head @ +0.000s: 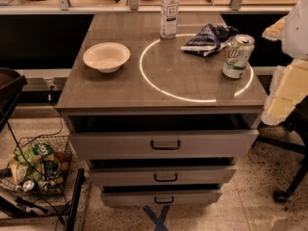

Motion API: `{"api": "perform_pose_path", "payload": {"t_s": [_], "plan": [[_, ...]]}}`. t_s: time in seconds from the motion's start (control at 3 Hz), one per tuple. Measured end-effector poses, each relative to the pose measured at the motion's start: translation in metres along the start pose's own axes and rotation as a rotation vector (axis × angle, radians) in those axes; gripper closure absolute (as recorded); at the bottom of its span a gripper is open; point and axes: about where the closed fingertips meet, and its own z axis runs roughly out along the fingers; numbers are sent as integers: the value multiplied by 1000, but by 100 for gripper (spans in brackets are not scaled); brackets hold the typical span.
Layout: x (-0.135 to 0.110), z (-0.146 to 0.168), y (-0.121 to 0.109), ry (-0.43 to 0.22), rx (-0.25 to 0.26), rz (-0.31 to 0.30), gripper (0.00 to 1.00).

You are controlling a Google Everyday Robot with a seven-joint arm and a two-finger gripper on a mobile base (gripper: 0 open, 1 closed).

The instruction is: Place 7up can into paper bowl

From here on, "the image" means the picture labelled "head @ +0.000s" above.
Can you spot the grey drawer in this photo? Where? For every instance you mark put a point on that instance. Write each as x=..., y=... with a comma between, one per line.
x=155, y=176
x=113, y=199
x=162, y=145

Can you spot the grey drawer cabinet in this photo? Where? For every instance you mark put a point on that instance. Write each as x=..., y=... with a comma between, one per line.
x=161, y=88

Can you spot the wire basket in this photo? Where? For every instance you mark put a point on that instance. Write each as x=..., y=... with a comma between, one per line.
x=16, y=171

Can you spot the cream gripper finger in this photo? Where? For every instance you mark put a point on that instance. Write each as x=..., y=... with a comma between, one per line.
x=275, y=31
x=288, y=87

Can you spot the green snack bag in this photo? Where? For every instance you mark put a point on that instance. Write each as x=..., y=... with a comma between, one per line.
x=35, y=158

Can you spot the black stand leg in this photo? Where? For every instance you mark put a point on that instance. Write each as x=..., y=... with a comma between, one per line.
x=80, y=178

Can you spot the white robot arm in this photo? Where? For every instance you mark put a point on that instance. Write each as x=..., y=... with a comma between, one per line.
x=295, y=34

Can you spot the silver can in basket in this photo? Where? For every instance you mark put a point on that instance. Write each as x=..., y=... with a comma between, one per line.
x=28, y=185

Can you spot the clear plastic water bottle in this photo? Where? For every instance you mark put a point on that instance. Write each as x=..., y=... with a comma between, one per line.
x=169, y=16

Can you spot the green white 7up can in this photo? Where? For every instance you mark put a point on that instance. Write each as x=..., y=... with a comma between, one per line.
x=237, y=56

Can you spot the black office chair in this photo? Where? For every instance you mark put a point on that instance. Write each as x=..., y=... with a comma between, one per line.
x=296, y=140

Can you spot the blue crumpled chip bag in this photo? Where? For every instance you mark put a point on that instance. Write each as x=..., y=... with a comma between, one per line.
x=210, y=39

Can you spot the middle grey drawer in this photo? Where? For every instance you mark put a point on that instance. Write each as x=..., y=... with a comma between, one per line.
x=155, y=176

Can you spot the white paper bowl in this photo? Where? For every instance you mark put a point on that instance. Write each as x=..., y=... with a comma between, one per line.
x=106, y=57

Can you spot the black bin at left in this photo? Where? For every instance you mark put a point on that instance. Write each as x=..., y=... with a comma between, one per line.
x=11, y=85

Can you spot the blue tape cross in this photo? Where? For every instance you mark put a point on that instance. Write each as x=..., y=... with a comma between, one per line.
x=159, y=220

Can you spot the bottom grey drawer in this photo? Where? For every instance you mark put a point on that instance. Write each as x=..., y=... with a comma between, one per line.
x=113, y=199

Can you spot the top grey drawer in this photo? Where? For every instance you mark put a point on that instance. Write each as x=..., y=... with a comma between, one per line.
x=162, y=145

